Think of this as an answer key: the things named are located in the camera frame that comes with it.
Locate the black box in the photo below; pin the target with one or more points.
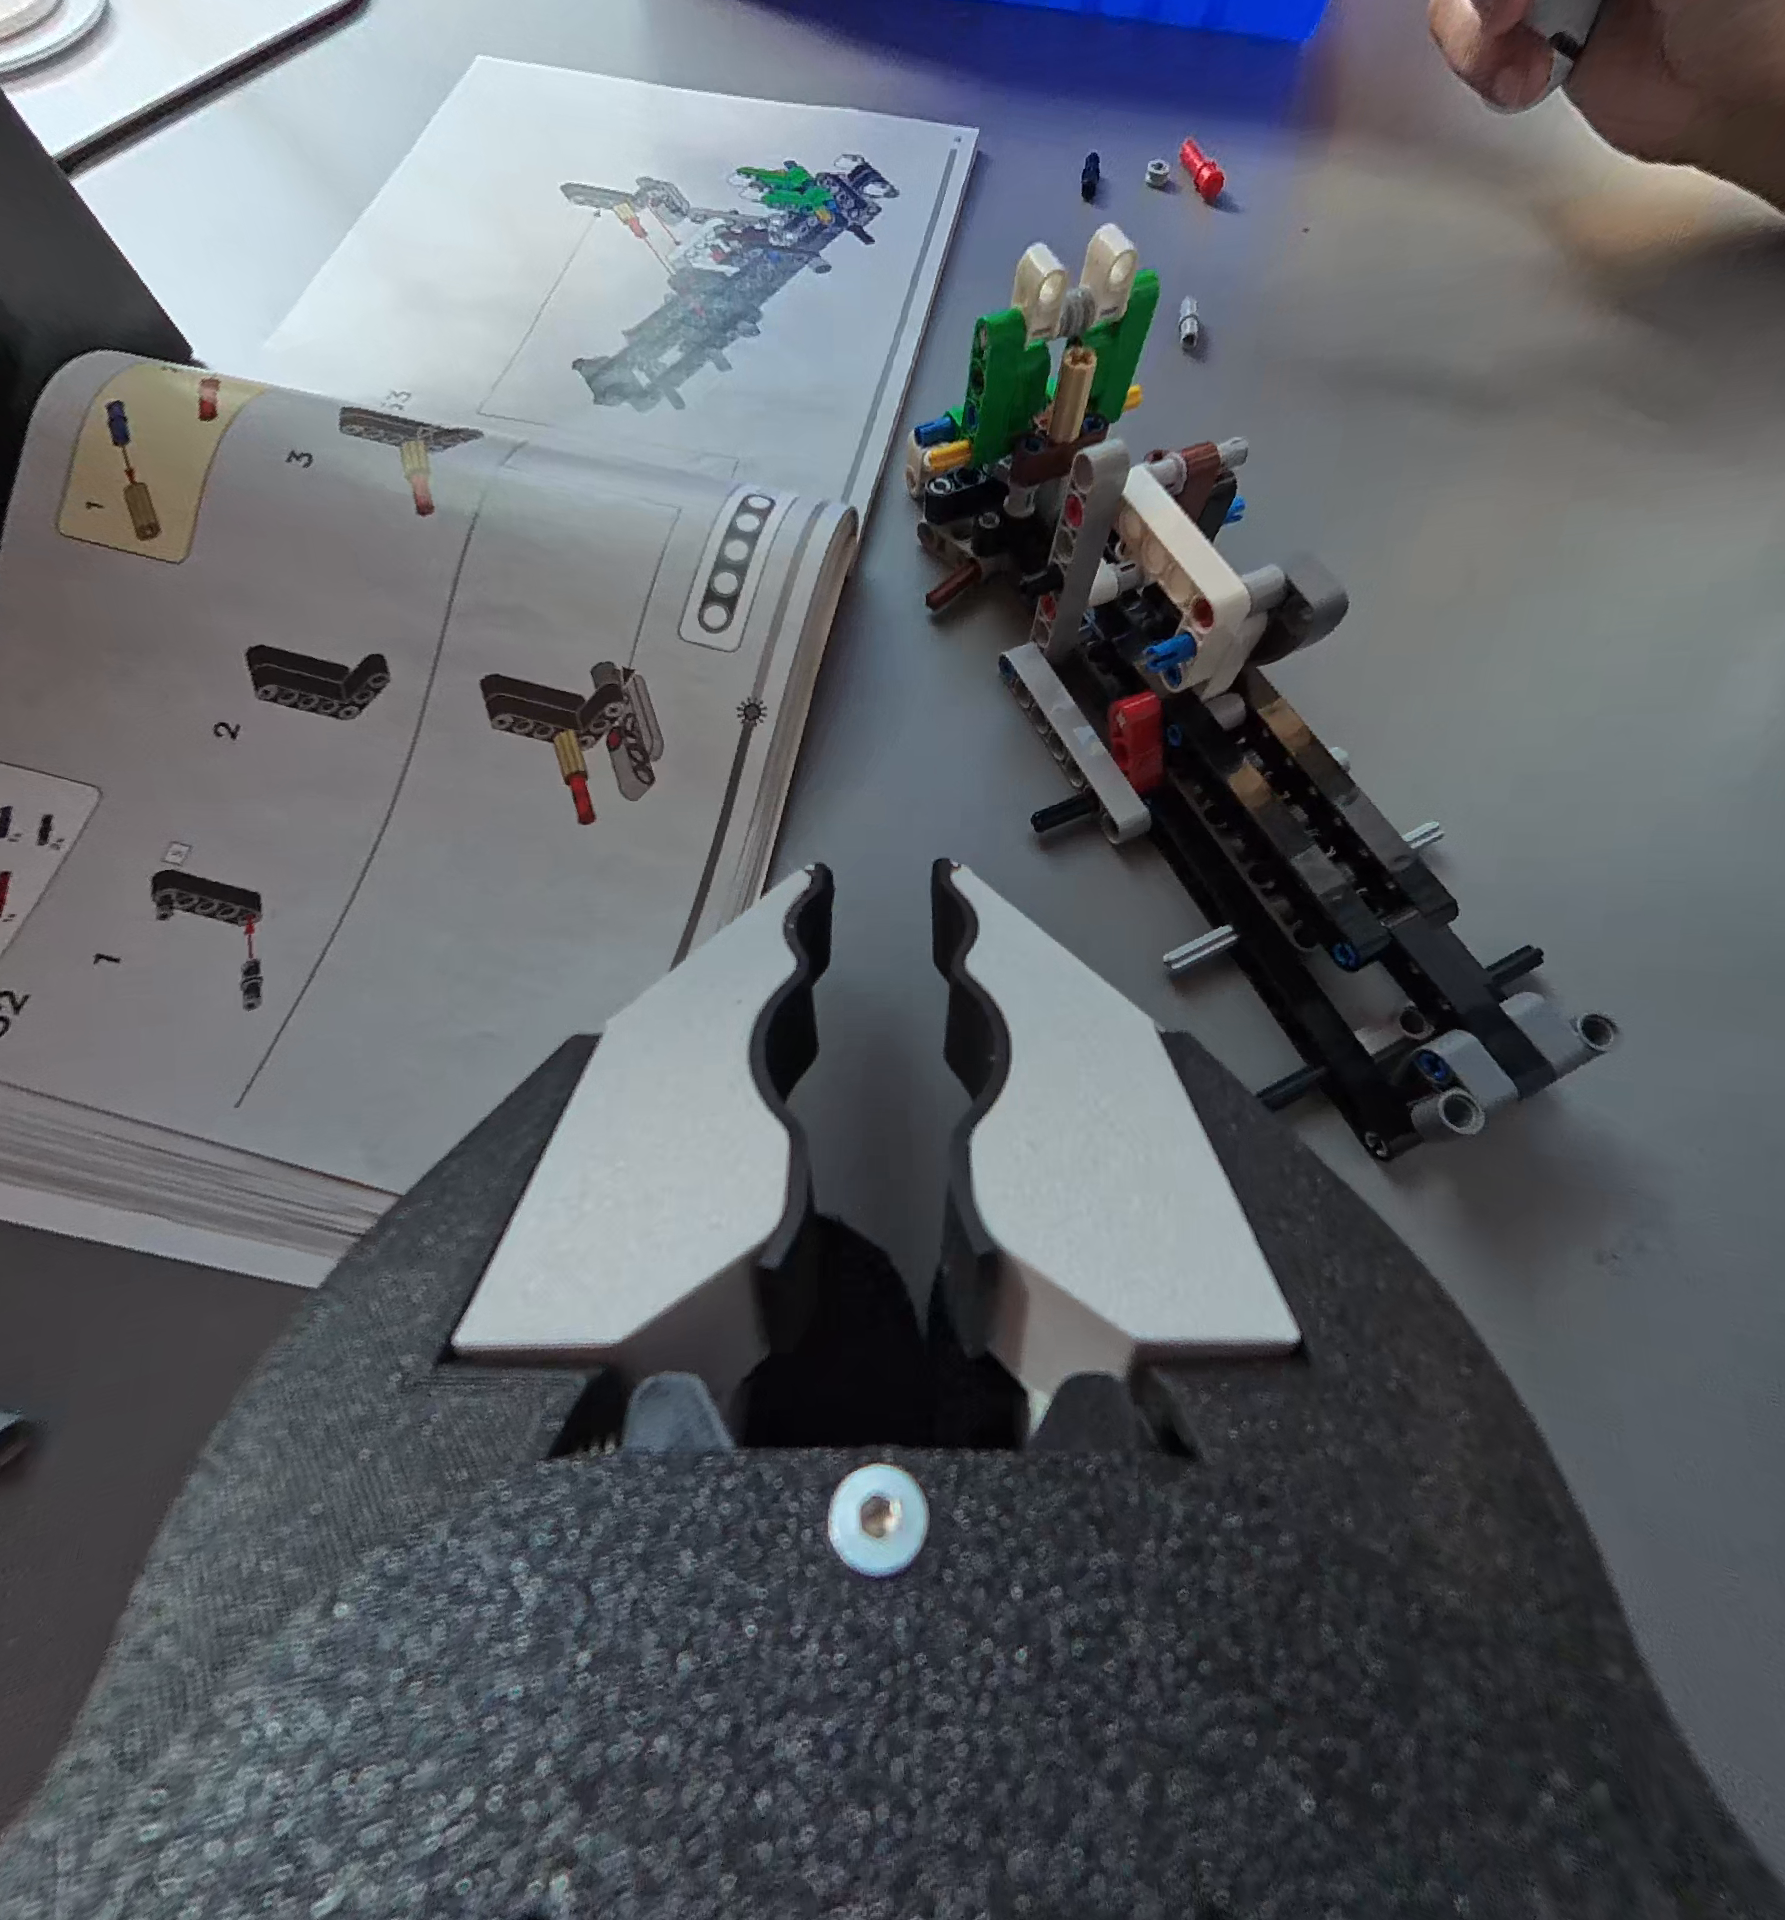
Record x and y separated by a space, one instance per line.
54 406

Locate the red lego pin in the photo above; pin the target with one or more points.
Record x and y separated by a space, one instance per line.
1208 173

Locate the light grey lego pin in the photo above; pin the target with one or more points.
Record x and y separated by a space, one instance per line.
1190 324

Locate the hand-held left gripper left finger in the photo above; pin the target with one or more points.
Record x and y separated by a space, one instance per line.
640 1185

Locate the person's right hand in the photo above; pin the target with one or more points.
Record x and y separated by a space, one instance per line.
1703 83

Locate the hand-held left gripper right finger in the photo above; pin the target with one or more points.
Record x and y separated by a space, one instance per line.
1118 1185

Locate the open lego instruction booklet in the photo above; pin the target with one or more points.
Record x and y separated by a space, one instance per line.
385 752

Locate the blue plastic tray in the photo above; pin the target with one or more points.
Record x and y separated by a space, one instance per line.
1060 14

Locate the white round plate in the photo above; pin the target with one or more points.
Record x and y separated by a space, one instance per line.
30 28

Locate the long black lego chassis model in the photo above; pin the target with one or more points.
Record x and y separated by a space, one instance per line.
1283 842

